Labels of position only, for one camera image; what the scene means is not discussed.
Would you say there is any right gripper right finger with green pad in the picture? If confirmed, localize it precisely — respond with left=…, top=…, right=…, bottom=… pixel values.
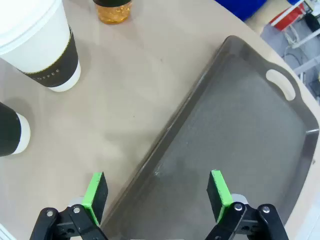
left=204, top=169, right=291, bottom=240

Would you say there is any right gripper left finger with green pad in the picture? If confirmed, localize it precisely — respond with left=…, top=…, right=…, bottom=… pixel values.
left=29, top=171, right=110, bottom=240

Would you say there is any white paper cup black sleeve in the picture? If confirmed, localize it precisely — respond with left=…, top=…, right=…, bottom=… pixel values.
left=0, top=101, right=31, bottom=158
left=0, top=0, right=82, bottom=93

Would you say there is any dark grey serving tray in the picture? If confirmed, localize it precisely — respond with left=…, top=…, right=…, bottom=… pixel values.
left=99, top=35, right=320, bottom=240

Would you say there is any clear plastic iced tea cup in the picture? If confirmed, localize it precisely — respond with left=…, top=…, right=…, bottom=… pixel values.
left=92, top=0, right=133, bottom=25

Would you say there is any person in blue hoodie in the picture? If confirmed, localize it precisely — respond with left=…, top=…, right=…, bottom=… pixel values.
left=214, top=0, right=266, bottom=21

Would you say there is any red box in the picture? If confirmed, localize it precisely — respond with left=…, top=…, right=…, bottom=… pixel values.
left=271, top=2, right=307, bottom=32

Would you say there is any white cable bundle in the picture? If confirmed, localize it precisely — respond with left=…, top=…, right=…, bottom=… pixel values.
left=284, top=23, right=302, bottom=49

